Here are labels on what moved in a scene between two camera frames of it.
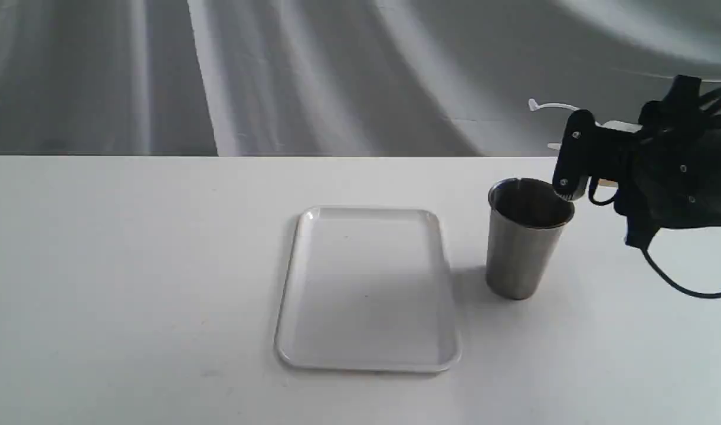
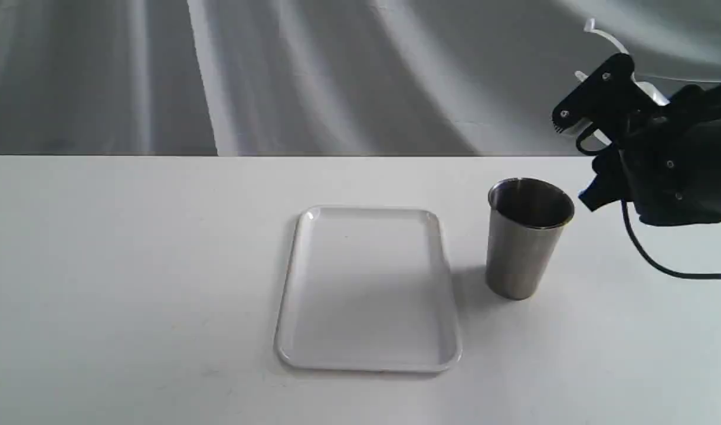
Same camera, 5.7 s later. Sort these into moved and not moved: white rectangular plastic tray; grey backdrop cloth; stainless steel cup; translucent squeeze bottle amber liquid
Moved: translucent squeeze bottle amber liquid
Not moved: stainless steel cup; white rectangular plastic tray; grey backdrop cloth
